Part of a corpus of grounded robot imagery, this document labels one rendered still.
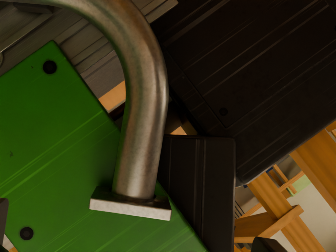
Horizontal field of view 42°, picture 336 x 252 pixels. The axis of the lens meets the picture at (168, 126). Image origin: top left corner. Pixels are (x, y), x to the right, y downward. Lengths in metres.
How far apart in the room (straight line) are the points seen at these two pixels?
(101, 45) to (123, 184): 0.11
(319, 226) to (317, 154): 8.89
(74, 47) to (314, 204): 9.72
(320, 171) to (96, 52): 0.85
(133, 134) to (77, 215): 0.08
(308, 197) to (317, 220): 0.49
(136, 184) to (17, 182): 0.09
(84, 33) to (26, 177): 0.12
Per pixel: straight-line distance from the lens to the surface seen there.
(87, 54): 0.35
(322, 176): 1.12
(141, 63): 0.29
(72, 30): 0.35
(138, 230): 0.34
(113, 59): 0.90
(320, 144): 1.13
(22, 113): 0.34
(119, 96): 1.18
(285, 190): 9.27
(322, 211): 10.04
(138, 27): 0.30
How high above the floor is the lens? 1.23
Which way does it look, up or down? 10 degrees down
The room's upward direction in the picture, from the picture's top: 144 degrees clockwise
